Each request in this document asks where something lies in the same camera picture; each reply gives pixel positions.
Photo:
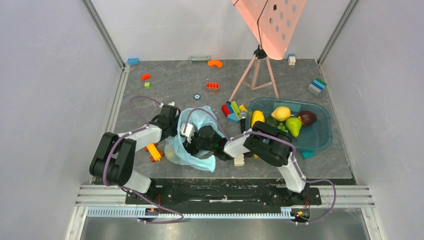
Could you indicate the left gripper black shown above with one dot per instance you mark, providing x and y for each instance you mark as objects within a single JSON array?
[{"x": 177, "y": 117}]

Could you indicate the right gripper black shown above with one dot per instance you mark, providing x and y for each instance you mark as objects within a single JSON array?
[{"x": 201, "y": 141}]

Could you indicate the light blue plastic bag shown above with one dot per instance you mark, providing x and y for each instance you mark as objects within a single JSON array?
[{"x": 174, "y": 150}]

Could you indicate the yellow fake fruit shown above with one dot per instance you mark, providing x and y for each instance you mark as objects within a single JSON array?
[{"x": 257, "y": 116}]

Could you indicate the yellow fake lemon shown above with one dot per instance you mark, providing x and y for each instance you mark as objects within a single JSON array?
[{"x": 281, "y": 113}]

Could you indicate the green fake fruit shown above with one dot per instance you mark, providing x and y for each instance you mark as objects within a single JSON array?
[{"x": 294, "y": 125}]

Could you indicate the dark red fake apple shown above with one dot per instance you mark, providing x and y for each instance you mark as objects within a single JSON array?
[{"x": 307, "y": 118}]

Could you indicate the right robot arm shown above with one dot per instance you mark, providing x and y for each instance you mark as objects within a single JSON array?
[{"x": 269, "y": 143}]

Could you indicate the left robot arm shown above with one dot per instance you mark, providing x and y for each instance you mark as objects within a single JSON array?
[{"x": 113, "y": 161}]

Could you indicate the green fake avocado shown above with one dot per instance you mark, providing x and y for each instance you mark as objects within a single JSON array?
[{"x": 272, "y": 121}]

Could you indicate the green fake grapes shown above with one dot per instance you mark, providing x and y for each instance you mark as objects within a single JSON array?
[{"x": 282, "y": 127}]

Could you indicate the orange yellow toy car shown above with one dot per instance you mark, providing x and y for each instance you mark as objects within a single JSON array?
[{"x": 155, "y": 154}]

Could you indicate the colourful brick pile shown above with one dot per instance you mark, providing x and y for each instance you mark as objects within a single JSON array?
[{"x": 234, "y": 112}]

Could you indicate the cream toy brick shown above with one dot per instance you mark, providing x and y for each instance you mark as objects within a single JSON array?
[{"x": 239, "y": 161}]

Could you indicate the black toy brick strip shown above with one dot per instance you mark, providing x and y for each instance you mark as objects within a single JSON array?
[{"x": 242, "y": 123}]

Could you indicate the red curved toy piece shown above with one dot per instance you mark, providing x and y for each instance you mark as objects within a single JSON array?
[{"x": 145, "y": 77}]

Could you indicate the orange flat toy brick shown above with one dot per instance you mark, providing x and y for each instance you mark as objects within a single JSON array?
[{"x": 212, "y": 86}]

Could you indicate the blue toy brick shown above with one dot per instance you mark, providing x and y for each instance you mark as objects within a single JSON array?
[{"x": 133, "y": 61}]

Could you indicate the orange curved toy piece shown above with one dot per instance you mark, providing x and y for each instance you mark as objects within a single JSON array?
[{"x": 215, "y": 63}]

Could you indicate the pink wooden tripod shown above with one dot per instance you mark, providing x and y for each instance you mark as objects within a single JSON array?
[{"x": 258, "y": 55}]

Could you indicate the teal toy brick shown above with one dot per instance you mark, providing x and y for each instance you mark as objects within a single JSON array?
[{"x": 307, "y": 154}]

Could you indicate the teal plastic bin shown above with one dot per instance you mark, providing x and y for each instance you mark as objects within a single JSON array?
[{"x": 313, "y": 138}]

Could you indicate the white blue small brick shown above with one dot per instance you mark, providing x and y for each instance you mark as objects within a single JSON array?
[{"x": 291, "y": 59}]

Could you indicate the stacked grey blue green bricks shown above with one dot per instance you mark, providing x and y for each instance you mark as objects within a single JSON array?
[{"x": 316, "y": 86}]

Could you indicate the pink perforated board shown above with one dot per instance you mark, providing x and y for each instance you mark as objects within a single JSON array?
[{"x": 272, "y": 22}]

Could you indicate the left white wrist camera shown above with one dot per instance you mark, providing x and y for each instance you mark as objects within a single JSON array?
[{"x": 167, "y": 104}]

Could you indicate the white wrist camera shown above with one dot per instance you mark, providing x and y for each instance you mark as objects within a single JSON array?
[
  {"x": 167, "y": 104},
  {"x": 187, "y": 131}
]

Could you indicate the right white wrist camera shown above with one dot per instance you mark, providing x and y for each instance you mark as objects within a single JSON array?
[{"x": 187, "y": 131}]

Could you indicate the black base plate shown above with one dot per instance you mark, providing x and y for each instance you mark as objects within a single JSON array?
[{"x": 228, "y": 195}]

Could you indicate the white toothed rail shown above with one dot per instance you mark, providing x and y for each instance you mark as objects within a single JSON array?
[{"x": 143, "y": 213}]

